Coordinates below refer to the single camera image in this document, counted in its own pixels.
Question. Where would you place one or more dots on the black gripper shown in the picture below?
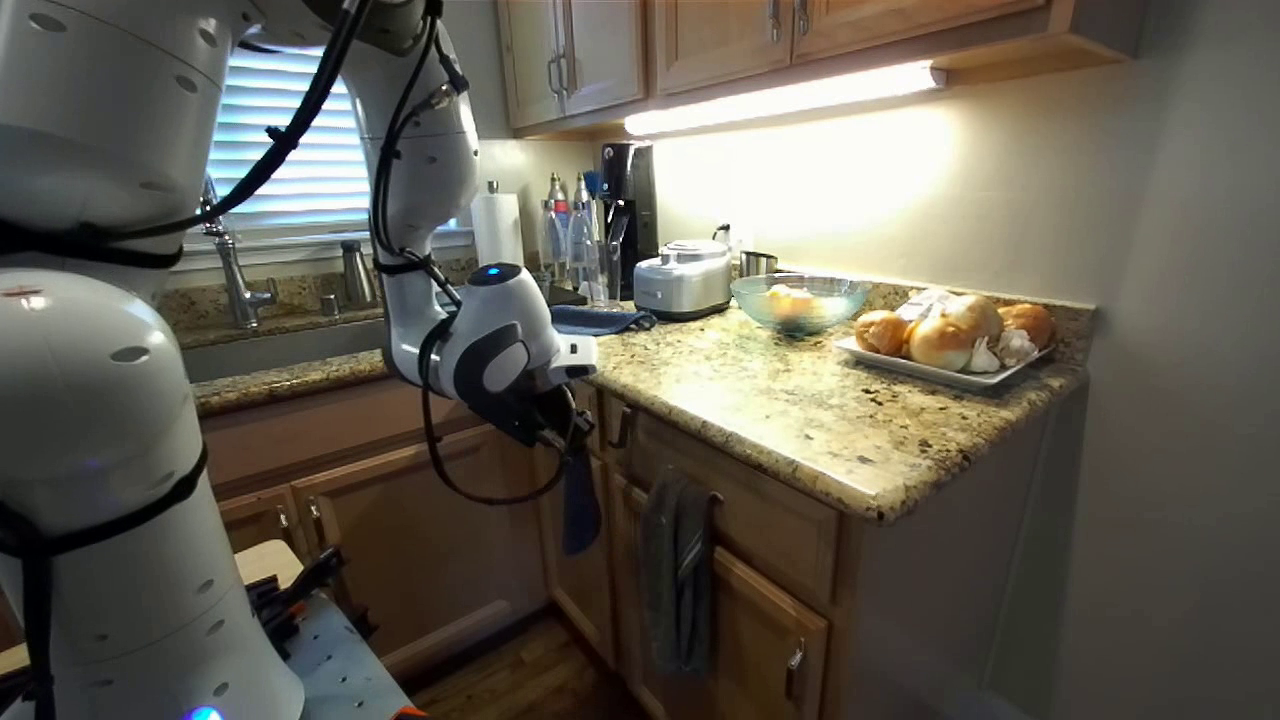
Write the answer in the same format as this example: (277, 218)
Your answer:
(552, 417)

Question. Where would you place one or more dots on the dark blue cloth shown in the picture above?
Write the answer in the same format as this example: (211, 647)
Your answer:
(583, 506)

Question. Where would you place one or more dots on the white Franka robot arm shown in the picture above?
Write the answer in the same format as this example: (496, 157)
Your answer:
(95, 400)

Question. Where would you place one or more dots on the gray cloth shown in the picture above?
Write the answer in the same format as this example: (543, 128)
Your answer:
(673, 587)

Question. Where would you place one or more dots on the folded blue ribbed towel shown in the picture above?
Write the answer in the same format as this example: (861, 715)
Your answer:
(600, 321)

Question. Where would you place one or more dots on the clear plastic bottle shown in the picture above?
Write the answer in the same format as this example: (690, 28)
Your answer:
(552, 244)

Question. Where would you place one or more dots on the blue bottle red label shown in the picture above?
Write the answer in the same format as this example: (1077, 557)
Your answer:
(583, 244)

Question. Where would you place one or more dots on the white paper towel roll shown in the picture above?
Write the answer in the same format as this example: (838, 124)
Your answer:
(496, 224)

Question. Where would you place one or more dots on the wooden sink cabinet door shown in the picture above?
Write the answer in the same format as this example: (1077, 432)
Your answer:
(402, 561)
(262, 522)

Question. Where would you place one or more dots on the black coffee maker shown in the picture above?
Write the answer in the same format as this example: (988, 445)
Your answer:
(632, 200)

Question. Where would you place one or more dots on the metal soap dispenser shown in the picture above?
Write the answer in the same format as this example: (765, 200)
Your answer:
(356, 283)

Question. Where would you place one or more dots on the yellow fruit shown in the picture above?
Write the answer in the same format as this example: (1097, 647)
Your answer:
(795, 304)

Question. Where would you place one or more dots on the stainless steel sink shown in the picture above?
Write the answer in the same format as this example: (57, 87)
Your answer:
(282, 351)

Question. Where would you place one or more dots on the glass fruit bowl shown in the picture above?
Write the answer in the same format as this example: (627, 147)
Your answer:
(840, 304)

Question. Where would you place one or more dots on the white window blinds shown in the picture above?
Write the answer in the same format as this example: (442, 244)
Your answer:
(323, 187)

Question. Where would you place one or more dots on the gray perforated robot table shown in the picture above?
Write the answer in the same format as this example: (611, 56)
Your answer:
(343, 666)

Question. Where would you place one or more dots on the golden bread bun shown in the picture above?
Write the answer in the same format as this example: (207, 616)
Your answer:
(951, 337)
(1029, 321)
(880, 332)

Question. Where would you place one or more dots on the chrome kitchen faucet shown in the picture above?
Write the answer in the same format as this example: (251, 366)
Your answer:
(237, 287)

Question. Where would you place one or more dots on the wooden upper cabinet door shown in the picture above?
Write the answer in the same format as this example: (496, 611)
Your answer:
(921, 19)
(525, 61)
(723, 41)
(611, 53)

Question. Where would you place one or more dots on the white square plate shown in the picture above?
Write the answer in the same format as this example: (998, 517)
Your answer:
(935, 378)

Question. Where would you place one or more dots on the under cabinet light strip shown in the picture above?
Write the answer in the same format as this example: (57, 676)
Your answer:
(785, 102)

